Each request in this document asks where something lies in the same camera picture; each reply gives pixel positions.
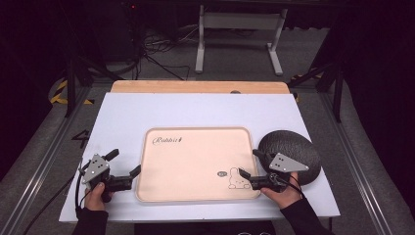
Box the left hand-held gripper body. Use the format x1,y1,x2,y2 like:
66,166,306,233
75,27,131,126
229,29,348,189
80,153,134,204

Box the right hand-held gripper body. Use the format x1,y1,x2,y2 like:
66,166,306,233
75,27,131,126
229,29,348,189
250,152,310,194

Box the black textured round plate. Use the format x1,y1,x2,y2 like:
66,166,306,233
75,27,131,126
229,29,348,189
257,129,323,187

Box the person's left hand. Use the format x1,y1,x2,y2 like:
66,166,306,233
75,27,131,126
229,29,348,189
83,181,114,212

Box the person's right hand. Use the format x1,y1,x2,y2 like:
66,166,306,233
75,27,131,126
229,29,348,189
259,171,303,211

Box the white table cover board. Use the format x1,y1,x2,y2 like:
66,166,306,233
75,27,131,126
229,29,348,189
58,92,342,223

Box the yellow black floor tape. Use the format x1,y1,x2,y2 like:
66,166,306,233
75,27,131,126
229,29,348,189
48,79,96,106

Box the black tripod stand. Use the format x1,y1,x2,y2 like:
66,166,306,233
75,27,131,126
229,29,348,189
64,53,124,118
287,58,345,123

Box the wooden table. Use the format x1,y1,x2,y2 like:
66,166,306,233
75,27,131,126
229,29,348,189
110,79,292,95

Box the black equipment with red light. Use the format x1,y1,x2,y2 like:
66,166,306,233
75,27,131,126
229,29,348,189
118,0,146,63

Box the right hand-held gripper cable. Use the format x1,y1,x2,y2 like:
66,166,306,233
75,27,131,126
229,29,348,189
269,172,306,199

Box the hand-held gripper cable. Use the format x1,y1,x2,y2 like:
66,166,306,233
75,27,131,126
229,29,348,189
21,158,94,235
269,172,306,199

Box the left hand-held gripper cable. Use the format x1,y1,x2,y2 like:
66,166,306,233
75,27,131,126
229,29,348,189
21,158,94,235

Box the aluminium floor rail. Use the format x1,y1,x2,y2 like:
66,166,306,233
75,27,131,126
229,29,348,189
317,91,402,235
0,85,94,235

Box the black floor cables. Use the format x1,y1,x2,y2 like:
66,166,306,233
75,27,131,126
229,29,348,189
130,25,201,81

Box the white metal desk frame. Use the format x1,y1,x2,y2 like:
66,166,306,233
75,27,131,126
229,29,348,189
194,4,289,77

